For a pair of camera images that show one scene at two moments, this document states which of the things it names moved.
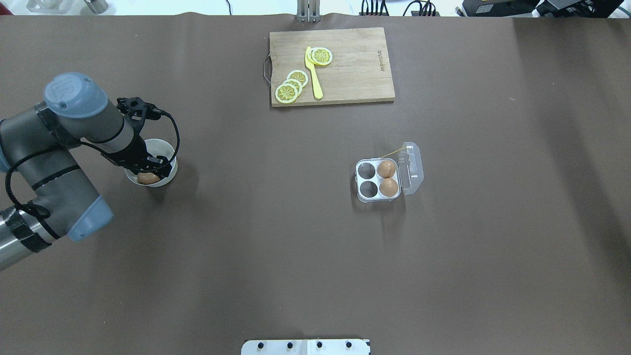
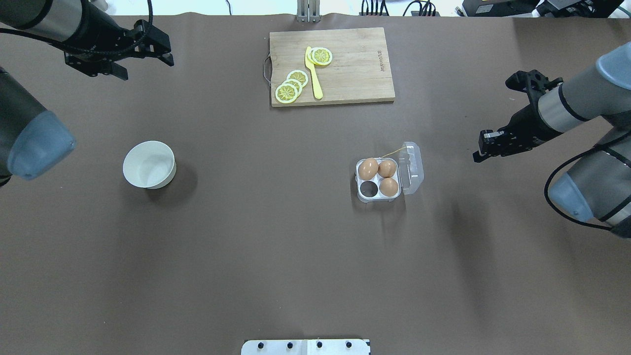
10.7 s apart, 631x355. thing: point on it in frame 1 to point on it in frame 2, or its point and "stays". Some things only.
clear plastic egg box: x=381 y=179 stays
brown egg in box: x=386 y=168 stays
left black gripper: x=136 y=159 to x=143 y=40
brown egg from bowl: x=147 y=178 to x=368 y=168
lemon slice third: x=299 y=76 stays
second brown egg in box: x=388 y=187 stays
